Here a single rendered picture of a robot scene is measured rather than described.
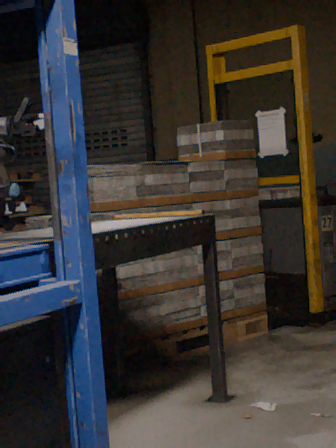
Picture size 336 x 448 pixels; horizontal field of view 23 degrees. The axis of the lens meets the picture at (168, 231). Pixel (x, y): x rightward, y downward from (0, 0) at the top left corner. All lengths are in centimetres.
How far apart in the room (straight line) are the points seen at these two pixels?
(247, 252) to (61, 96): 288
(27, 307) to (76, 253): 27
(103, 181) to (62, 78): 198
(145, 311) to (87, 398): 212
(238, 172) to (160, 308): 99
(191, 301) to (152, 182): 70
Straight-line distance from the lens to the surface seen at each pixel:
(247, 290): 496
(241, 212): 492
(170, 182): 449
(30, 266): 229
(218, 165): 478
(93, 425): 229
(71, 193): 220
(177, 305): 452
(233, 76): 551
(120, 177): 424
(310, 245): 515
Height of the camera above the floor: 93
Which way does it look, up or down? 3 degrees down
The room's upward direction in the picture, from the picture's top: 4 degrees counter-clockwise
